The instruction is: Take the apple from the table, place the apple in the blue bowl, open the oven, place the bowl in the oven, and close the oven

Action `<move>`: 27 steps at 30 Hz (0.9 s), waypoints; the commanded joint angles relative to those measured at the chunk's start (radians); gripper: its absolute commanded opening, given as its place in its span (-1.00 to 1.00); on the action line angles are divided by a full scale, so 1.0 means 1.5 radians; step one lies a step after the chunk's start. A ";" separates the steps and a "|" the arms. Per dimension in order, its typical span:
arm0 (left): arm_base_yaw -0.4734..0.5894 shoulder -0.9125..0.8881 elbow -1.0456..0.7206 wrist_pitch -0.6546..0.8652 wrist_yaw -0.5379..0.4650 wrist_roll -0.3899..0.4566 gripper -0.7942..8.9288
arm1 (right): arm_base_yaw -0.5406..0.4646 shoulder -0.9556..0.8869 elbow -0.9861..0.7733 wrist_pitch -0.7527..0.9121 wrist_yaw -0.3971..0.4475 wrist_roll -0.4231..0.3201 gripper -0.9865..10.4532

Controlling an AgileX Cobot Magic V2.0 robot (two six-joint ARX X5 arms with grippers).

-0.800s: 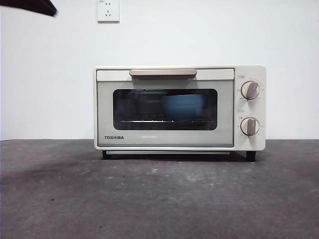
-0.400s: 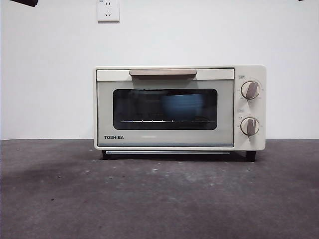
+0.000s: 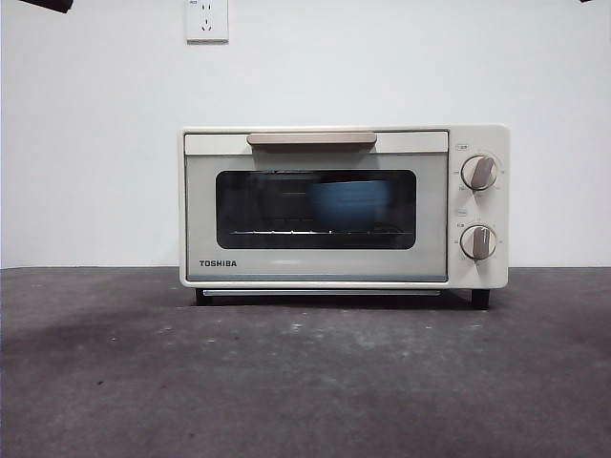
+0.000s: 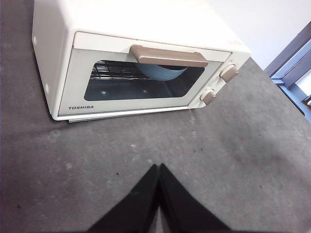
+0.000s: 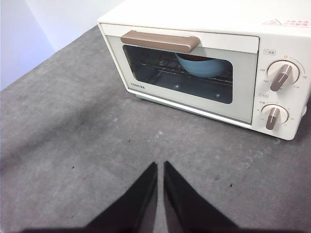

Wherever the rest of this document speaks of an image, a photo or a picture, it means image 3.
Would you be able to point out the cream Toshiba toaster oven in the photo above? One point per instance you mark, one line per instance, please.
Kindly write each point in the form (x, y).
(477, 138)

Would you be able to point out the temperature knob with taupe grip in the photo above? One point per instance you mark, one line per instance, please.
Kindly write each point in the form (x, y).
(480, 172)

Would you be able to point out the white wall socket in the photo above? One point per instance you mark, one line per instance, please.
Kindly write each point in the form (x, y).
(207, 21)

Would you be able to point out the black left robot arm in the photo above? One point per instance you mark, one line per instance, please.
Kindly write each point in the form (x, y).
(55, 5)

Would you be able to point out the timer knob with taupe grip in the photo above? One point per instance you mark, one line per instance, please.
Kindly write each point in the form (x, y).
(479, 243)

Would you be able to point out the blue ribbed bowl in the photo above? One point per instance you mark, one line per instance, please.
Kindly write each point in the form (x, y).
(348, 205)

